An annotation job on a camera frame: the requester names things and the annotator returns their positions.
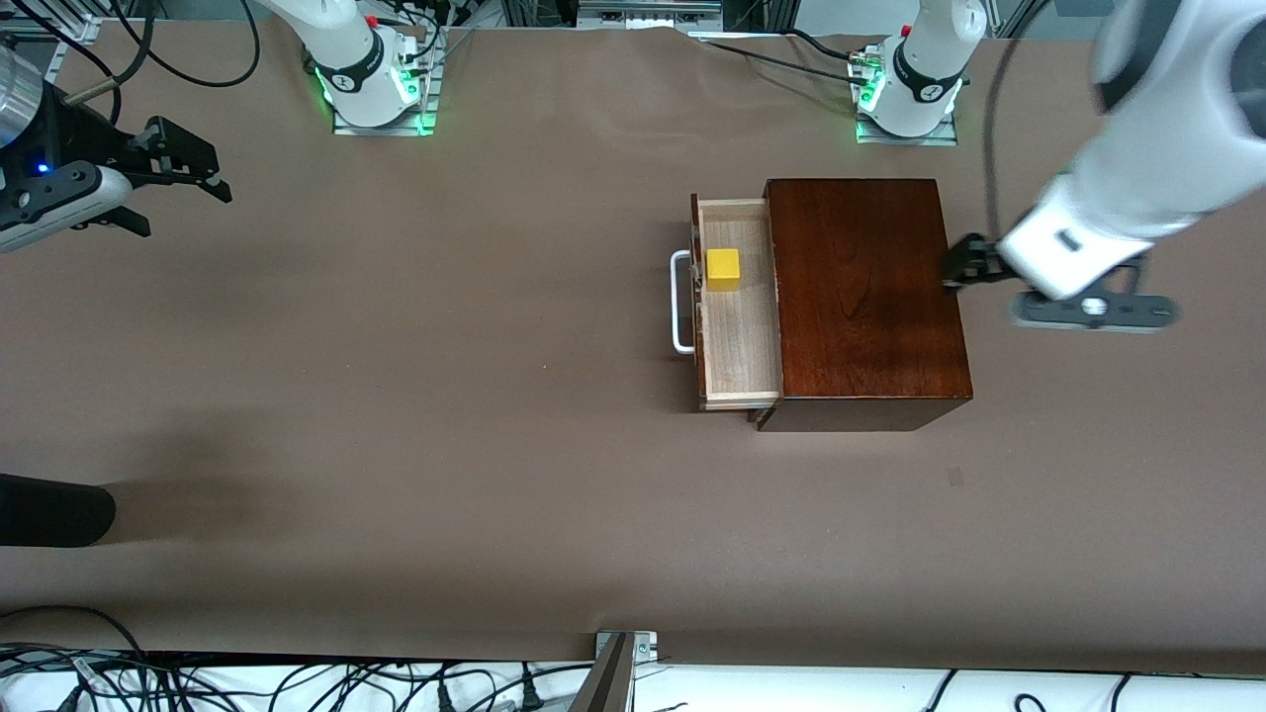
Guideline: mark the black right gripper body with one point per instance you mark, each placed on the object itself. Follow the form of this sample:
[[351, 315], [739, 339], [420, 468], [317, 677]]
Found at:
[[81, 133]]

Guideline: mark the yellow cube block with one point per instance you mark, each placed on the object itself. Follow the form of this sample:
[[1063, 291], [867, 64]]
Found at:
[[722, 269]]

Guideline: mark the dark wooden drawer cabinet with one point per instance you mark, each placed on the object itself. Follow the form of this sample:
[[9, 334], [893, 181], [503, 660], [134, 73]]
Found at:
[[860, 287]]

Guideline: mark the aluminium table frame rail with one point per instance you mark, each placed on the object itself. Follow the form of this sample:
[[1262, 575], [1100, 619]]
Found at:
[[74, 30]]

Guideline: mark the brown paper table cover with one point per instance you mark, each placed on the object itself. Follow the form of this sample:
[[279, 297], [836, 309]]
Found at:
[[495, 297]]

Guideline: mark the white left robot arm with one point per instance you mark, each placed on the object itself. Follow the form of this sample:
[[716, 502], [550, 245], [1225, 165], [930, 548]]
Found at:
[[1167, 129]]

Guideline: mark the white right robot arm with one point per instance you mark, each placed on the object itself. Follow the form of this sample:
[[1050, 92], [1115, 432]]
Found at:
[[356, 59]]

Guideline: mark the aluminium post with bracket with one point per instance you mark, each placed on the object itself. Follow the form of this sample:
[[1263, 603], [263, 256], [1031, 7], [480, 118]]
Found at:
[[608, 677]]

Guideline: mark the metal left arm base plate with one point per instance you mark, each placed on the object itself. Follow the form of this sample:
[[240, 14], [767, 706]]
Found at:
[[905, 138]]

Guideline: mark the black cylinder object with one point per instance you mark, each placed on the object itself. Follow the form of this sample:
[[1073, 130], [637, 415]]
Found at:
[[49, 509]]

